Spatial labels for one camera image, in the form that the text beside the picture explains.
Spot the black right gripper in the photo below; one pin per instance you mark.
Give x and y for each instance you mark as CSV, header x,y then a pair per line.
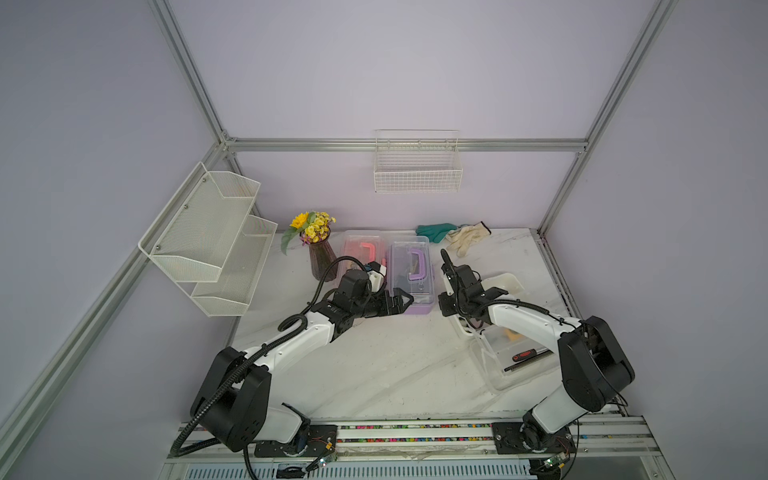
x,y
446,309

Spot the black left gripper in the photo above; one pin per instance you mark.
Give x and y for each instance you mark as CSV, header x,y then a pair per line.
x,y
385,307

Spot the purple toolbox with clear lid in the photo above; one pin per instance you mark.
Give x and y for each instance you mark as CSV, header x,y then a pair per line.
x,y
409,267

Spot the pink toolbox with clear lid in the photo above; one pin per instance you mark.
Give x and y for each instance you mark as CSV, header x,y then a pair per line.
x,y
367,246

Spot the white toolbox with clear lid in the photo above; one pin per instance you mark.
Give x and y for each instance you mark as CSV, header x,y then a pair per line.
x,y
492,346

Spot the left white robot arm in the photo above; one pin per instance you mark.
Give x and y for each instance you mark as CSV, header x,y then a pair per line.
x,y
234,406

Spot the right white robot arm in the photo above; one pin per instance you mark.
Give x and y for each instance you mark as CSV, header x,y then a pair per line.
x,y
593,368

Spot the beige work glove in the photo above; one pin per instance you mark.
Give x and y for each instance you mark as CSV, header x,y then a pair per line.
x,y
461,240

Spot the green work glove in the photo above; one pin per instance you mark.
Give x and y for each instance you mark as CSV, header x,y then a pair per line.
x,y
435,233

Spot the glass vase with yellow flowers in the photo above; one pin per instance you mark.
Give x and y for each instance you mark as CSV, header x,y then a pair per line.
x,y
314,229

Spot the black hex key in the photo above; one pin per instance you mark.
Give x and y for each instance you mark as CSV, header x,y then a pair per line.
x,y
516,366

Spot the white mesh two-tier shelf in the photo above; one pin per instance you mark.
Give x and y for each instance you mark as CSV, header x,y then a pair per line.
x,y
210,242

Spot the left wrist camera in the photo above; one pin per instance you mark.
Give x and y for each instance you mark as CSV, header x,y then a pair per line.
x,y
358,287

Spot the red handled screwdriver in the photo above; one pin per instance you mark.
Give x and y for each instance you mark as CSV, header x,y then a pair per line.
x,y
526,355

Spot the white wire wall basket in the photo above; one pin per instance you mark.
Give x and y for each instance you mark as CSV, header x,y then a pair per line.
x,y
417,161

